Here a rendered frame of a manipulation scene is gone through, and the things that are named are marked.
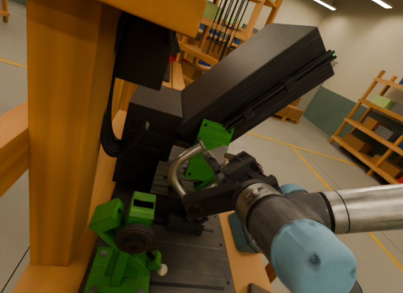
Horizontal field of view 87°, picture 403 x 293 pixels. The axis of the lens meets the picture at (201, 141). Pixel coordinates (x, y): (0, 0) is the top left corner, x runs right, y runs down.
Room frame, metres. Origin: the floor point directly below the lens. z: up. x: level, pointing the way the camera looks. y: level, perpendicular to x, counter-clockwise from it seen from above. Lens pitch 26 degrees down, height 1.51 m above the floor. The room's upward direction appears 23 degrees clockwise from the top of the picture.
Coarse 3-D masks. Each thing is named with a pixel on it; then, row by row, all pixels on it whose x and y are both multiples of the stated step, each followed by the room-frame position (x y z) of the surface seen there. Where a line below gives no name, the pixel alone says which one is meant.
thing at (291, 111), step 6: (294, 102) 7.15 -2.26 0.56; (288, 108) 6.63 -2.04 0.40; (294, 108) 6.81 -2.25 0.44; (276, 114) 6.47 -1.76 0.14; (282, 114) 6.59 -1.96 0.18; (288, 114) 6.67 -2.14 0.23; (294, 114) 6.76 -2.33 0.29; (300, 114) 6.85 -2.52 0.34; (282, 120) 6.61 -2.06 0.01; (294, 120) 6.91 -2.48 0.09
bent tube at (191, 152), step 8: (200, 144) 0.60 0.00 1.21; (184, 152) 0.58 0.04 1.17; (192, 152) 0.58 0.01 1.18; (200, 152) 0.60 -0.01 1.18; (176, 160) 0.56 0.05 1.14; (184, 160) 0.57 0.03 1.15; (176, 168) 0.56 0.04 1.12; (168, 176) 0.56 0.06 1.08; (176, 176) 0.56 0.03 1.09; (176, 184) 0.55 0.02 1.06; (176, 192) 0.55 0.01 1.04; (184, 192) 0.56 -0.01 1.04
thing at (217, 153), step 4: (216, 148) 0.44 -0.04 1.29; (220, 148) 0.44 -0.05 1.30; (224, 148) 0.44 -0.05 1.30; (204, 152) 0.43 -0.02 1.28; (208, 152) 0.42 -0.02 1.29; (212, 152) 0.43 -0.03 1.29; (216, 152) 0.43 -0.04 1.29; (220, 152) 0.43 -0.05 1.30; (224, 152) 0.43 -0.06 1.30; (212, 156) 0.42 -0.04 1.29; (216, 156) 0.42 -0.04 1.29; (220, 156) 0.42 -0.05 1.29; (220, 160) 0.40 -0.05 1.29; (224, 160) 0.40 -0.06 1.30; (208, 164) 0.41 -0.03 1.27; (220, 164) 0.39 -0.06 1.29; (224, 164) 0.39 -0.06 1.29
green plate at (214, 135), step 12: (204, 120) 0.65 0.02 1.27; (204, 132) 0.64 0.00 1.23; (216, 132) 0.65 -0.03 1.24; (228, 132) 0.67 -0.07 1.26; (204, 144) 0.63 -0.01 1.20; (216, 144) 0.65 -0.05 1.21; (228, 144) 0.66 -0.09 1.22; (192, 168) 0.61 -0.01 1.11; (204, 168) 0.62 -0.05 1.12; (204, 180) 0.62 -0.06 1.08
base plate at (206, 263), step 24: (120, 192) 0.58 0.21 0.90; (144, 192) 0.63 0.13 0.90; (216, 216) 0.67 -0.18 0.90; (168, 240) 0.48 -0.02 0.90; (192, 240) 0.51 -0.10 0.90; (216, 240) 0.55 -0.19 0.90; (168, 264) 0.40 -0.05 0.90; (192, 264) 0.43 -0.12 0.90; (216, 264) 0.46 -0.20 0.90; (168, 288) 0.34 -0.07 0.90; (192, 288) 0.36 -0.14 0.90; (216, 288) 0.39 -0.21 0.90
